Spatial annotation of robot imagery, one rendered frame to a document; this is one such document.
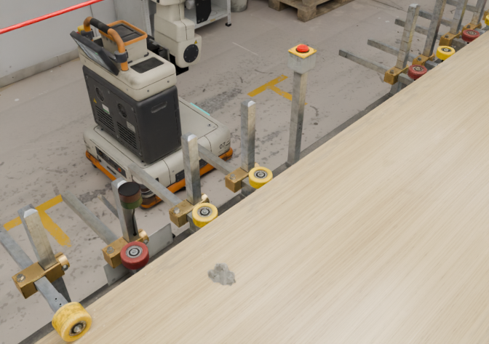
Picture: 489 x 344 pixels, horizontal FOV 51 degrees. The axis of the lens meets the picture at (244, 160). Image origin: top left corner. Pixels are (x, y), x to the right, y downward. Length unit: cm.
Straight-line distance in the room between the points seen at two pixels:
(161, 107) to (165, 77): 17
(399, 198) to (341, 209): 20
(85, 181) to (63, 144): 42
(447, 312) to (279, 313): 43
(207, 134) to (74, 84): 148
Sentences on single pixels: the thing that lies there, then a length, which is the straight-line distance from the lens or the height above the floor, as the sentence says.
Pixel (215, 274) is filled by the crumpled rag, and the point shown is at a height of 91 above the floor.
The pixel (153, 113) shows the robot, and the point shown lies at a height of 60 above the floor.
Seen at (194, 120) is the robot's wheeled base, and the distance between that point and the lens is 305.
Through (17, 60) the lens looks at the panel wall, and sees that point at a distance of 424.
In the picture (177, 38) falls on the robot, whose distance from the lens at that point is 272.
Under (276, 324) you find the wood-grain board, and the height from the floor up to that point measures 90.
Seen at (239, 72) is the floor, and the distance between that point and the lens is 405.
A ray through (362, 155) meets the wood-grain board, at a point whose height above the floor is 90.
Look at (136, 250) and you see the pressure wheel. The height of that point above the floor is 91.
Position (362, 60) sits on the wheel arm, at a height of 84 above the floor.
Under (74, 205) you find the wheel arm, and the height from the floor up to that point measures 86.
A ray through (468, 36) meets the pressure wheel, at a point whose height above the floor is 90.
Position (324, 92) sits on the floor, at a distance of 385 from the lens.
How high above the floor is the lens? 205
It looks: 40 degrees down
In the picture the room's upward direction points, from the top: straight up
